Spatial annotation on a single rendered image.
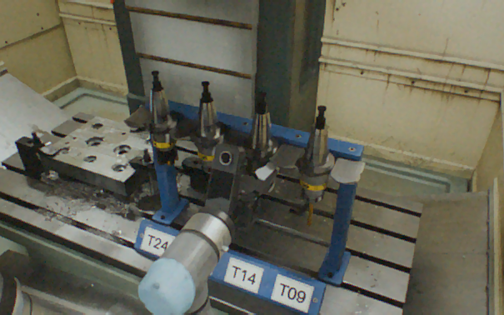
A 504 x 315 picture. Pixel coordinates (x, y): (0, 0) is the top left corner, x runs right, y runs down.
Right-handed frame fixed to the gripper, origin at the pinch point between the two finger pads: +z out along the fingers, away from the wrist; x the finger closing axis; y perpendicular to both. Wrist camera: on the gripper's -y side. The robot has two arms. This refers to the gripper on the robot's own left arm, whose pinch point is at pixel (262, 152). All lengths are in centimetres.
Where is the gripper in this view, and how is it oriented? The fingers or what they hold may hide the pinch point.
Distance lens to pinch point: 81.8
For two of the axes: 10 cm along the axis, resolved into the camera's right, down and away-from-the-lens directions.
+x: 9.1, 2.6, -3.3
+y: -0.1, 8.0, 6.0
